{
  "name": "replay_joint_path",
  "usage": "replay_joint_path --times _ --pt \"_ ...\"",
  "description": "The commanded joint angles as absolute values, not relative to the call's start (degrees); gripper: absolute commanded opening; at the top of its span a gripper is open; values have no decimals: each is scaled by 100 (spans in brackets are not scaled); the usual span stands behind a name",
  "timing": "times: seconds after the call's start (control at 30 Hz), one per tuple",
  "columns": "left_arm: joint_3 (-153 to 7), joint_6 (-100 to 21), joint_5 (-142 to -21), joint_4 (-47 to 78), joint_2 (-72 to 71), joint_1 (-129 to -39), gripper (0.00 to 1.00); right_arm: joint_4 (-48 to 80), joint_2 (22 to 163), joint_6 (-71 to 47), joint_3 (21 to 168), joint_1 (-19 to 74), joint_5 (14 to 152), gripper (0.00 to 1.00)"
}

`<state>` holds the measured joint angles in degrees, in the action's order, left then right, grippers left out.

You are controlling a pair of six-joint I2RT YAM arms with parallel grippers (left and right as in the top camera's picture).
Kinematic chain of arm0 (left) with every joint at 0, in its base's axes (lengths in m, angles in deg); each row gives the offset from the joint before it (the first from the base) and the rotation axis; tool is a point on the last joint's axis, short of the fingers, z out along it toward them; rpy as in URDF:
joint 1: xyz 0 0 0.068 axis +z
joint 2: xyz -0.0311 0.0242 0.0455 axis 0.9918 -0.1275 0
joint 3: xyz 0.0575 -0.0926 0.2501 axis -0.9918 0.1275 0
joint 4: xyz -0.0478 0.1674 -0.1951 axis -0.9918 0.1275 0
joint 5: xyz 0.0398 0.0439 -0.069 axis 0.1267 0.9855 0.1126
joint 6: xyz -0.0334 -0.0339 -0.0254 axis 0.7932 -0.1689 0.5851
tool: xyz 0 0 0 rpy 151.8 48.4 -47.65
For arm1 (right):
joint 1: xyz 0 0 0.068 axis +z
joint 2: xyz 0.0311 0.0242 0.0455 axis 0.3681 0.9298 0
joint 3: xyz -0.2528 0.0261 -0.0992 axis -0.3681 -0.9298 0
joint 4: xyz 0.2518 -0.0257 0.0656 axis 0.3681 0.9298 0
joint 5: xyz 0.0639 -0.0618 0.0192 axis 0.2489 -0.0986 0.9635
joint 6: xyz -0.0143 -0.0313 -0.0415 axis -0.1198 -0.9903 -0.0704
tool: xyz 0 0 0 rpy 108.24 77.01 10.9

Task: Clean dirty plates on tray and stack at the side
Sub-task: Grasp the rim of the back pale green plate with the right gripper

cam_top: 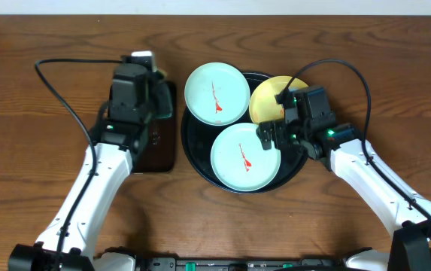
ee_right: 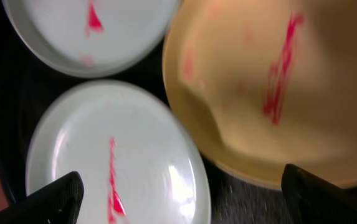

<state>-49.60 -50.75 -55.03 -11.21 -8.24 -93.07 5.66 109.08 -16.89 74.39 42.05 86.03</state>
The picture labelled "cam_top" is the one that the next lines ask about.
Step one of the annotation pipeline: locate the light blue plate top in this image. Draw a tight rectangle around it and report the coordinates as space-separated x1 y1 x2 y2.
184 62 250 126

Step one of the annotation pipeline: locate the light blue plate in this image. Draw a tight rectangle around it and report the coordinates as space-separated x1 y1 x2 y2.
184 62 250 126
210 123 281 192

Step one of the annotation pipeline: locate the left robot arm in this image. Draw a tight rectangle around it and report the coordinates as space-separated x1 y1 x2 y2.
8 56 173 270

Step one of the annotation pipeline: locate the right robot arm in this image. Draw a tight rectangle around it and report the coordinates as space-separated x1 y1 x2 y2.
249 86 431 270

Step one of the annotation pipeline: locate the dark rectangular tray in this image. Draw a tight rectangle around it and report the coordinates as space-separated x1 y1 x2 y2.
134 81 177 174

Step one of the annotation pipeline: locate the black round tray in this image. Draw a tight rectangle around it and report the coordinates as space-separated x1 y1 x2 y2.
180 71 314 195

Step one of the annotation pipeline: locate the yellow plate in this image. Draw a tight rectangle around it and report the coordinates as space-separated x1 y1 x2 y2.
249 76 291 124

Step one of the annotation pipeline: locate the light blue plate bottom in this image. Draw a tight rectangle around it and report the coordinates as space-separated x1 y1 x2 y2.
210 123 281 192

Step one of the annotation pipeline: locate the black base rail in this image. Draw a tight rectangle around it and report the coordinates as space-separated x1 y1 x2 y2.
135 257 348 271

